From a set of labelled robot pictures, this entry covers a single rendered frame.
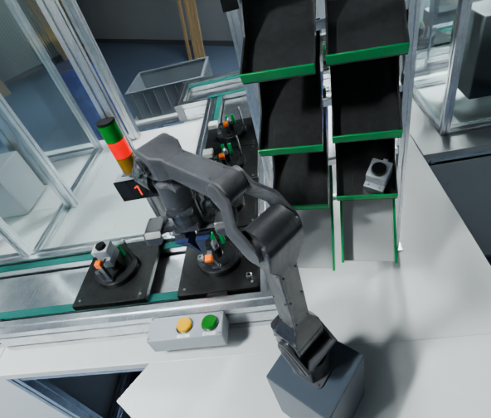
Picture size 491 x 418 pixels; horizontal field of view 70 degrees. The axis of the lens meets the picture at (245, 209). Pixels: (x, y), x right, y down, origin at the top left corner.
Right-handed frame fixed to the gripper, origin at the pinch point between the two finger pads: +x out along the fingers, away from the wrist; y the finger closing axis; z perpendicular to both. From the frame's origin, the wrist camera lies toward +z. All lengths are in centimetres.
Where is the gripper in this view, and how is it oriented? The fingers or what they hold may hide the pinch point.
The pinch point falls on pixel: (198, 241)
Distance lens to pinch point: 74.5
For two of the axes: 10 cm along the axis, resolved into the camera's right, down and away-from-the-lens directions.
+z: 0.2, -6.8, 7.4
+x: 2.3, 7.2, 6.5
